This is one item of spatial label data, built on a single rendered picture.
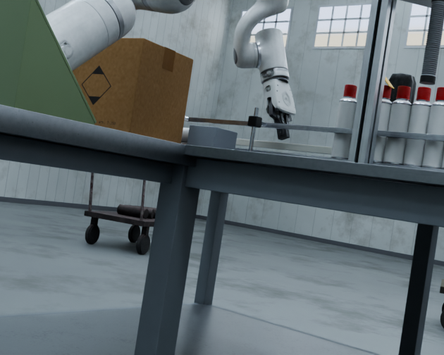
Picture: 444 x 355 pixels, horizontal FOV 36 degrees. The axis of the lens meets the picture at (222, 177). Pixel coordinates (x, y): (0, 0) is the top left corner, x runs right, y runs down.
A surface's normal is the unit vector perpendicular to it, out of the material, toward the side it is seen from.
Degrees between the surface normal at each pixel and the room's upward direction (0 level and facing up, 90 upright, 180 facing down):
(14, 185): 90
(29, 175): 90
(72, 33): 75
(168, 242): 90
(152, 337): 90
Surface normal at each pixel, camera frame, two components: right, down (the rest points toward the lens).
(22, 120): 0.78, 0.11
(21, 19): -0.65, -0.11
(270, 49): 0.00, -0.23
